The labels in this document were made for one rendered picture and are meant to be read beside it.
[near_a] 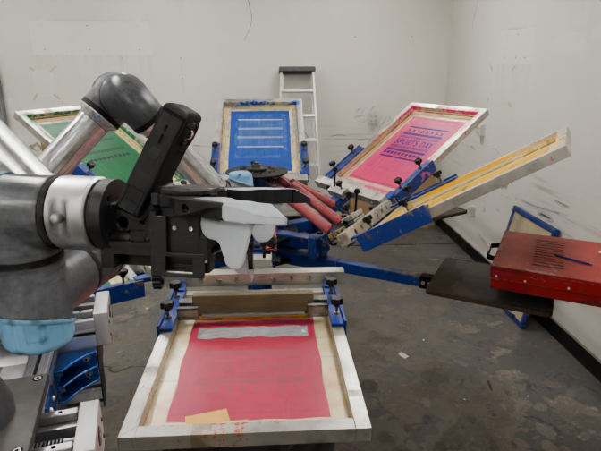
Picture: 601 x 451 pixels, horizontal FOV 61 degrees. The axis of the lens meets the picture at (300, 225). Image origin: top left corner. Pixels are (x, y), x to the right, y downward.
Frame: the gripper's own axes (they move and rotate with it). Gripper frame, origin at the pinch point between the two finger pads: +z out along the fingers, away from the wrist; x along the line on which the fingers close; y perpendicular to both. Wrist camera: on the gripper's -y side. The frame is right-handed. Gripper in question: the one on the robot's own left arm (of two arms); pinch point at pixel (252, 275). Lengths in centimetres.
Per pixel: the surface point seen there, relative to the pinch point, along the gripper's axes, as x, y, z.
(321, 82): -411, -68, -43
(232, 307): 2.1, 7.0, 10.4
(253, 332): 10.3, 0.2, 15.7
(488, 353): -123, -145, 115
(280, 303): 2.2, -9.0, 9.8
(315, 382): 38.1, -17.3, 16.5
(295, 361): 27.5, -12.5, 16.5
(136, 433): 60, 26, 12
